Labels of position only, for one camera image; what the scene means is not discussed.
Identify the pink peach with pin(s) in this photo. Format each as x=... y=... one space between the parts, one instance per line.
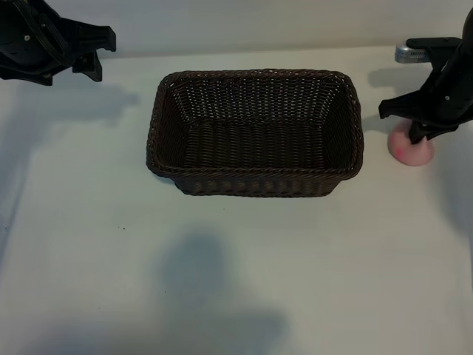
x=406 y=153

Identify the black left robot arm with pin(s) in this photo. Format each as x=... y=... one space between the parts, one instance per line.
x=11 y=9

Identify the dark brown wicker basket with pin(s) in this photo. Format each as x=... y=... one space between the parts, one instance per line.
x=255 y=181

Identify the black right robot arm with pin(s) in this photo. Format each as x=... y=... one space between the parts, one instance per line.
x=468 y=26

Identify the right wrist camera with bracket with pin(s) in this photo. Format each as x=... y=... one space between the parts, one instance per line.
x=410 y=53

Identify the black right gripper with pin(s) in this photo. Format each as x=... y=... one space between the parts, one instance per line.
x=443 y=103

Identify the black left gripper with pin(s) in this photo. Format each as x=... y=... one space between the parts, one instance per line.
x=22 y=55

